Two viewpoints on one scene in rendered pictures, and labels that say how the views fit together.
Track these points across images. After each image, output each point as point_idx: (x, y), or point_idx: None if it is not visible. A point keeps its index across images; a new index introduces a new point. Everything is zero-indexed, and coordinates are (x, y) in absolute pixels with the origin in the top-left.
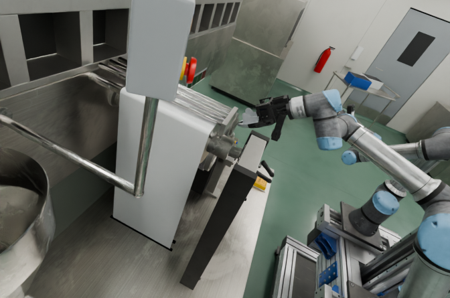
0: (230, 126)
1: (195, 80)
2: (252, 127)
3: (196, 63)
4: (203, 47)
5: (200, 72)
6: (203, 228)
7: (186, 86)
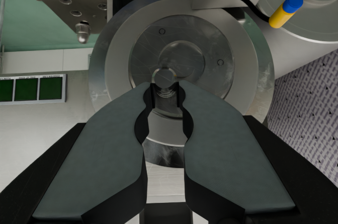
0: (252, 101)
1: (24, 89)
2: (283, 147)
3: (33, 132)
4: (11, 166)
5: (1, 103)
6: None
7: (65, 86)
